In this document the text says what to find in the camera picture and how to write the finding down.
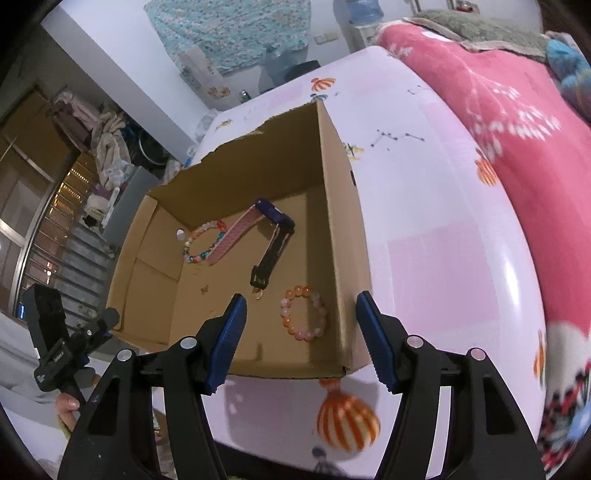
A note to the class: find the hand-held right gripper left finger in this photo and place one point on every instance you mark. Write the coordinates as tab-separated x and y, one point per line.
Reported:
228	344

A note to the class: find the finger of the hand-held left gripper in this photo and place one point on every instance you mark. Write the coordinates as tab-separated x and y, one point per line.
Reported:
106	319
94	342

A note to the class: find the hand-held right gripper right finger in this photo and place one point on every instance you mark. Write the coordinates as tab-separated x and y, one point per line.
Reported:
378	344

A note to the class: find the brown cardboard box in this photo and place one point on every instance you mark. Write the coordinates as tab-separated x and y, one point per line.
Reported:
300	258

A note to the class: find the blue smartwatch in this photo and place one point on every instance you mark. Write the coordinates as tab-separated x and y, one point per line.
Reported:
274	214

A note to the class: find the person's left hand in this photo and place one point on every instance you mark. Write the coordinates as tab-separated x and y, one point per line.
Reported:
67	408

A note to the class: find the grey cabinet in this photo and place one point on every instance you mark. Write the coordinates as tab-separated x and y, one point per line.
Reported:
129	203

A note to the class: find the pile of clothes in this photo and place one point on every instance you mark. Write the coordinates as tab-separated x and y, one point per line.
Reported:
111	152

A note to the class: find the bicycle wheel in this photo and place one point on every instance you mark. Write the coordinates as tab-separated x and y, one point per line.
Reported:
145	154

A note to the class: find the wooden wardrobe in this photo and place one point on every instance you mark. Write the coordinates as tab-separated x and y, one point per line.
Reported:
23	152

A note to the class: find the hanging pink clothes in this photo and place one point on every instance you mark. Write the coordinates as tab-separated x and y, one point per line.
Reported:
74	115

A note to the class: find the pink floral blanket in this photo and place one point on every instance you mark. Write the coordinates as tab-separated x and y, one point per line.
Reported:
531	161

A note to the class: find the white plastic bags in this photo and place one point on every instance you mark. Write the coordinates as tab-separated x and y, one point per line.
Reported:
198	69

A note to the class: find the clear water jug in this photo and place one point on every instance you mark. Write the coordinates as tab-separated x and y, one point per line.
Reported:
277	64

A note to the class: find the black bin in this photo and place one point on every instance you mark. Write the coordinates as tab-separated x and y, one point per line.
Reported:
300	69

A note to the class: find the white water dispenser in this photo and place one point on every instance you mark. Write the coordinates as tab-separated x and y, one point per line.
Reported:
364	34

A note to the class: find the grey blanket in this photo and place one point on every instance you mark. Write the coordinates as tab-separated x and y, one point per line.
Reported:
485	30

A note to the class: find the blue knitted cloth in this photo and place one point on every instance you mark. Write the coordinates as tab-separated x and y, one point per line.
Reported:
570	69

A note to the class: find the blue water dispenser bottle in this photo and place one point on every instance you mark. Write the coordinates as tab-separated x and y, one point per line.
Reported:
362	9

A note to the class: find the blue floral wall cloth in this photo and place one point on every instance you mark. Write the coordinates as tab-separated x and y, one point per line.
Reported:
231	27

